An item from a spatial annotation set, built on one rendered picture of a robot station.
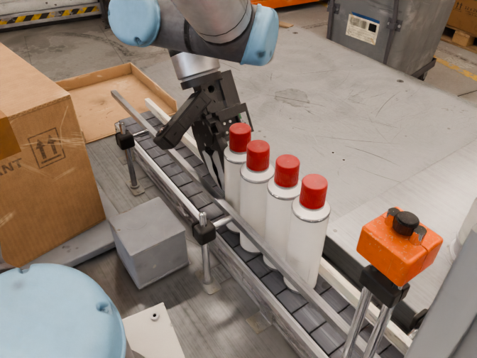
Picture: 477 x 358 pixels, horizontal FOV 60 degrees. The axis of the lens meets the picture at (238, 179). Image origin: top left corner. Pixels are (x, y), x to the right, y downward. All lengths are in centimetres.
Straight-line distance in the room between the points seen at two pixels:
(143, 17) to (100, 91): 76
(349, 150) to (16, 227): 73
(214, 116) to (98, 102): 62
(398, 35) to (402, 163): 171
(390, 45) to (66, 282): 247
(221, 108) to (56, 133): 27
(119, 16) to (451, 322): 51
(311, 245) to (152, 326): 24
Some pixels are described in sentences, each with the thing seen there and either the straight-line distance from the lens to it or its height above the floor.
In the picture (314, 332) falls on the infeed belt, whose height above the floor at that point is 88.
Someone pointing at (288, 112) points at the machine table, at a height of 83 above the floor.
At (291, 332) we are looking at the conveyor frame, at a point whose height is 86.
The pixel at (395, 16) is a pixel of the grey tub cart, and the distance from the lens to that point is 261.
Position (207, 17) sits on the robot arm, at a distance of 47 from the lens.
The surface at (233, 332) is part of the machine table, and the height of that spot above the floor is 83.
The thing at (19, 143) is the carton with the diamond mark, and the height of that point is 107.
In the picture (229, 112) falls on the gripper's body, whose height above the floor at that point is 106.
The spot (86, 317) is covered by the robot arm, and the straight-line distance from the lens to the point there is 35.
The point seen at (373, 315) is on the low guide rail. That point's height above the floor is 91.
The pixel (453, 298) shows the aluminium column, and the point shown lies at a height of 127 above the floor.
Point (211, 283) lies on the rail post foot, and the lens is 73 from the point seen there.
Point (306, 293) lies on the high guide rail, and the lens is 57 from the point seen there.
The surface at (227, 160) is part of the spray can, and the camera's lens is 63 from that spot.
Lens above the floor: 142
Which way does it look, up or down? 40 degrees down
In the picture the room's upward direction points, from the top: straight up
